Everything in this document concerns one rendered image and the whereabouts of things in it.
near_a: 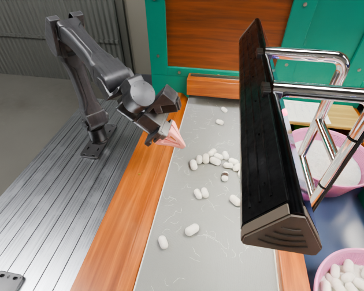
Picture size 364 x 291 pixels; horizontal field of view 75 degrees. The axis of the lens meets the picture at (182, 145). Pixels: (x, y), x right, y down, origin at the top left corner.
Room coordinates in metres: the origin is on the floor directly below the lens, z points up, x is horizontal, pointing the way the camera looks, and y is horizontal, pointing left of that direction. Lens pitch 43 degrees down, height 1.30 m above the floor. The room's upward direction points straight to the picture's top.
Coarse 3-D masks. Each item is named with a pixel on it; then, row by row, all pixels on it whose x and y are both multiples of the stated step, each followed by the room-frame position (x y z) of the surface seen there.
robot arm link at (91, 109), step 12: (60, 48) 0.68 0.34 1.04; (60, 60) 0.71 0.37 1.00; (72, 60) 0.69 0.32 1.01; (72, 72) 0.68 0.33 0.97; (84, 72) 0.70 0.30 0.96; (84, 84) 0.69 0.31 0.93; (84, 96) 0.68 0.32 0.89; (84, 108) 0.67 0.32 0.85; (96, 108) 0.69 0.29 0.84; (96, 120) 0.67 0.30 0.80
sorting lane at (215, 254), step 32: (192, 128) 0.70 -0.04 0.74; (224, 128) 0.70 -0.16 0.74; (224, 160) 0.54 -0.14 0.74; (192, 192) 0.41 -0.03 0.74; (224, 192) 0.41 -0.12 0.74; (160, 224) 0.31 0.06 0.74; (224, 224) 0.31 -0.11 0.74; (160, 256) 0.23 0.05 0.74; (192, 256) 0.23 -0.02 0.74; (224, 256) 0.23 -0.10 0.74; (256, 256) 0.23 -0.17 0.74; (160, 288) 0.16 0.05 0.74; (192, 288) 0.16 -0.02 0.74; (224, 288) 0.16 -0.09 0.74; (256, 288) 0.16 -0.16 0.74
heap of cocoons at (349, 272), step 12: (336, 264) 0.21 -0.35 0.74; (348, 264) 0.21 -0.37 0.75; (360, 264) 0.22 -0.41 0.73; (324, 276) 0.19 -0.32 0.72; (336, 276) 0.19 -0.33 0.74; (348, 276) 0.19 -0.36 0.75; (360, 276) 0.19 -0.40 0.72; (324, 288) 0.16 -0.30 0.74; (336, 288) 0.17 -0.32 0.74; (348, 288) 0.16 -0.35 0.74; (360, 288) 0.17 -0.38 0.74
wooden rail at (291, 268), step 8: (280, 256) 0.22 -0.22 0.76; (288, 256) 0.22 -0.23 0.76; (296, 256) 0.22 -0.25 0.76; (280, 264) 0.20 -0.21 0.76; (288, 264) 0.20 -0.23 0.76; (296, 264) 0.20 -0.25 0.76; (304, 264) 0.20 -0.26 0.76; (280, 272) 0.19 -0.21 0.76; (288, 272) 0.19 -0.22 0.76; (296, 272) 0.19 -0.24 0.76; (304, 272) 0.19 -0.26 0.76; (280, 280) 0.18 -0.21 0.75; (288, 280) 0.17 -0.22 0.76; (296, 280) 0.17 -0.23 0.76; (304, 280) 0.17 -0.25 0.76; (280, 288) 0.16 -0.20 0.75; (288, 288) 0.16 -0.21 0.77; (296, 288) 0.16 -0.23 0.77; (304, 288) 0.16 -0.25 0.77
